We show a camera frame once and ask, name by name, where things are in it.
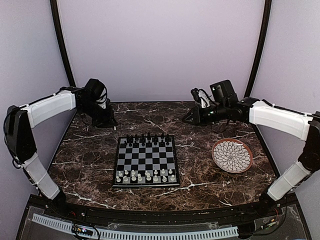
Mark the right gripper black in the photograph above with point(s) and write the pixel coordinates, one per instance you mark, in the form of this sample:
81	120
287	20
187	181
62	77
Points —
198	117

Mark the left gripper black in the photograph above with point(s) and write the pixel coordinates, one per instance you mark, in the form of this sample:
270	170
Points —
107	120

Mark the black grey chessboard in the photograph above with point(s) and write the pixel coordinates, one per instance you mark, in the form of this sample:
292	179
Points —
146	153

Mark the white knight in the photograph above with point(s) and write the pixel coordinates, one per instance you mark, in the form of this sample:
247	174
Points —
164	178

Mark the white king piece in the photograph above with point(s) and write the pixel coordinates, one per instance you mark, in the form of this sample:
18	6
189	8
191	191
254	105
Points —
139	177

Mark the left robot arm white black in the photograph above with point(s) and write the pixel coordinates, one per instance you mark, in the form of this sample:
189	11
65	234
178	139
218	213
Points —
20	123

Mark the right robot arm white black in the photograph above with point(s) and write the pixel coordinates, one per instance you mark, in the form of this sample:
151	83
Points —
223	104

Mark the patterned ceramic plate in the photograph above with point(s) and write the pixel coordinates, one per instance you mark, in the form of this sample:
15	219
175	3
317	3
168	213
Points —
232	155

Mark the black front table rail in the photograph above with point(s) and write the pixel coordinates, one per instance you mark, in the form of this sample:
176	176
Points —
95	215

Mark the white slotted cable duct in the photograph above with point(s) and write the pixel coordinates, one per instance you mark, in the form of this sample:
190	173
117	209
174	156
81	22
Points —
98	233

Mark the left black frame post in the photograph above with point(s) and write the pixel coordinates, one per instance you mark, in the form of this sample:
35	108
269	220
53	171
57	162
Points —
61	42

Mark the black frame post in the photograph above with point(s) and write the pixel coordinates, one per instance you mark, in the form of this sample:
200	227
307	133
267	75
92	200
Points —
260	47
61	42

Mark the right black frame post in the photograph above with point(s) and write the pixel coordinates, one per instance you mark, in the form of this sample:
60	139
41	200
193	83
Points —
260	47

